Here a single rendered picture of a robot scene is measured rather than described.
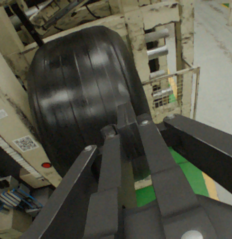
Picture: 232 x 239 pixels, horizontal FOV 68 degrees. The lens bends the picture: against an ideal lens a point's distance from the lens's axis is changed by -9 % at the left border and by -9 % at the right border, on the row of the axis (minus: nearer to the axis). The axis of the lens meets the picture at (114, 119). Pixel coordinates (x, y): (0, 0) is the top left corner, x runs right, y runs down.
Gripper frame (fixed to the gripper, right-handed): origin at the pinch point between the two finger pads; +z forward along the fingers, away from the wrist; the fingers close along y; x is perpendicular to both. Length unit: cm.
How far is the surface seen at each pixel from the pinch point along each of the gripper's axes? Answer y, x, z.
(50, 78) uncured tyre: -15.8, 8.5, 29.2
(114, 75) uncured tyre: -0.8, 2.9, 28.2
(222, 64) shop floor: 151, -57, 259
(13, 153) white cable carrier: -50, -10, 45
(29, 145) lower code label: -40, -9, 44
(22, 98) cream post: -33, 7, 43
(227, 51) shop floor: 181, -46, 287
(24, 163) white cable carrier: -51, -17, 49
